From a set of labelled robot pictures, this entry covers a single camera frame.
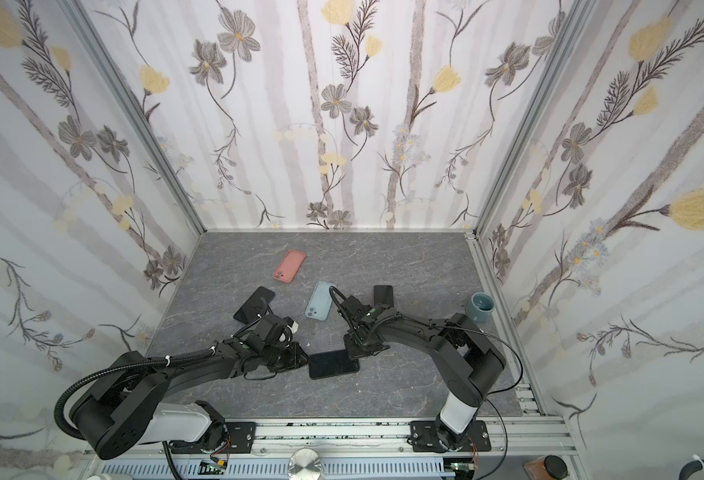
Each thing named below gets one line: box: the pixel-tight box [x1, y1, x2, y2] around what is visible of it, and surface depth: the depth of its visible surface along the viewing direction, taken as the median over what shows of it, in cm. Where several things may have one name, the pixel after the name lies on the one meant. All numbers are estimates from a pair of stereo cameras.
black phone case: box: [309, 349, 360, 380], surface depth 87 cm
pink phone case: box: [273, 250, 306, 283], surface depth 113 cm
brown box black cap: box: [524, 455, 570, 480], surface depth 64 cm
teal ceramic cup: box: [466, 292, 495, 323], surface depth 95 cm
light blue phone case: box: [305, 281, 334, 321], surface depth 102 cm
